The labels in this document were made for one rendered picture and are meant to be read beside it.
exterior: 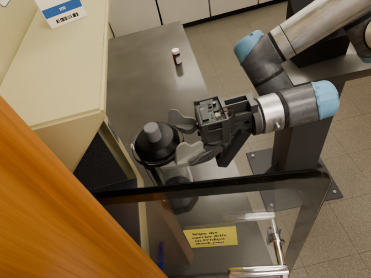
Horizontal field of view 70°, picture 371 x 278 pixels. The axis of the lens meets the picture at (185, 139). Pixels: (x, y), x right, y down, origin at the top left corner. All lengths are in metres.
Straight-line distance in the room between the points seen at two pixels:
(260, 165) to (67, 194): 1.82
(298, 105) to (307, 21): 0.18
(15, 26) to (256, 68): 0.45
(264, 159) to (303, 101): 1.49
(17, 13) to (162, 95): 0.79
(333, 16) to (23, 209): 0.59
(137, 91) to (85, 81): 0.94
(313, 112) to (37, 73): 0.45
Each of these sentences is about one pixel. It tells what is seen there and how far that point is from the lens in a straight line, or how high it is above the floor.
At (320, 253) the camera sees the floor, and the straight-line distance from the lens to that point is 1.77.
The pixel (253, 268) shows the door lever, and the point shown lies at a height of 1.21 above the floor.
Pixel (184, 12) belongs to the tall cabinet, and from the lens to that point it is 3.60.
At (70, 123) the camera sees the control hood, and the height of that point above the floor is 1.50.
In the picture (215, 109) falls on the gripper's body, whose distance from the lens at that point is 0.49.
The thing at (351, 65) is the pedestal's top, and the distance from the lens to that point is 1.25.
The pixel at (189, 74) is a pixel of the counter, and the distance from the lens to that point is 1.22.
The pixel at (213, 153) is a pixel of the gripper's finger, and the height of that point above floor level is 1.24.
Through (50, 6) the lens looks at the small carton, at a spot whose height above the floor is 1.54.
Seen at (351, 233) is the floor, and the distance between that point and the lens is 1.86.
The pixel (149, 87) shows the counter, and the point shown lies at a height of 0.94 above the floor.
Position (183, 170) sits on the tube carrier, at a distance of 0.57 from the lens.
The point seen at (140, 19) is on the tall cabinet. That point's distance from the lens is 3.57.
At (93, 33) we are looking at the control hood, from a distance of 0.36.
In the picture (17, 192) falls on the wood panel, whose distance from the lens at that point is 0.18.
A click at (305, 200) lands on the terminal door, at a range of 0.35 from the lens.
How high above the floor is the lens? 1.65
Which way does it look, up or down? 48 degrees down
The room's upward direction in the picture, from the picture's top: 16 degrees counter-clockwise
